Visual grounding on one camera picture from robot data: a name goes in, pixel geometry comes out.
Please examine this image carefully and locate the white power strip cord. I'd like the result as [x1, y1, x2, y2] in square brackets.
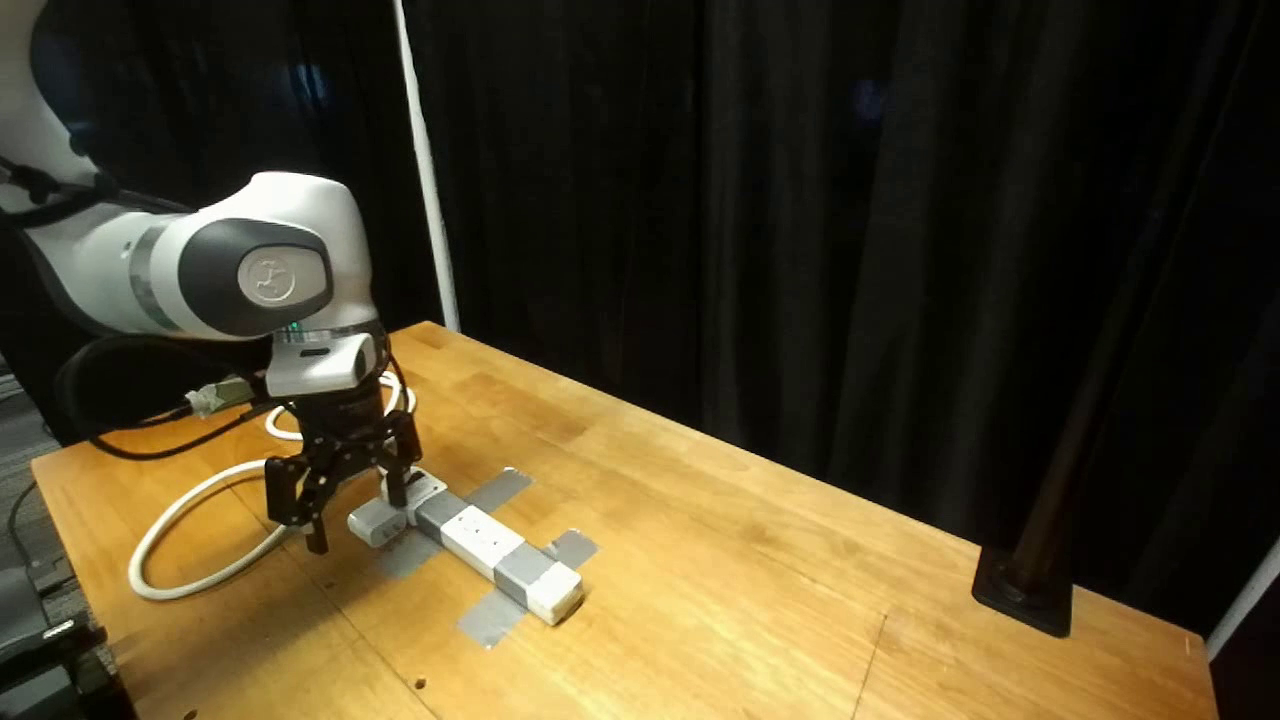
[123, 378, 414, 603]

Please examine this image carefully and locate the black curtain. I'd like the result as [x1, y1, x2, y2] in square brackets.
[0, 0, 1280, 643]

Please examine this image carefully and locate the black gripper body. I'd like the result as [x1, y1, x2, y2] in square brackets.
[292, 391, 403, 484]

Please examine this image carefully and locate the thin white pole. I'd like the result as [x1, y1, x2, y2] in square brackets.
[389, 0, 464, 336]

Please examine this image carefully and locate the grey tape strip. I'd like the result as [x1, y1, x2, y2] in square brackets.
[376, 466, 536, 582]
[455, 527, 599, 657]

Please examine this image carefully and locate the black camera cable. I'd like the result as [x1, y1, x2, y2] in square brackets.
[57, 333, 272, 466]

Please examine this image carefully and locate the white slanted pole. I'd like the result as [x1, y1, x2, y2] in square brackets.
[1205, 535, 1280, 666]

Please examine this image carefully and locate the white power strip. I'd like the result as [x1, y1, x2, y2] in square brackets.
[390, 469, 588, 632]

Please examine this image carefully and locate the white charger head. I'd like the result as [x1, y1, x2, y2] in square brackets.
[345, 496, 414, 551]

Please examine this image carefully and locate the tall stand pole with base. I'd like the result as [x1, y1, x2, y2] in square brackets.
[968, 305, 1134, 640]

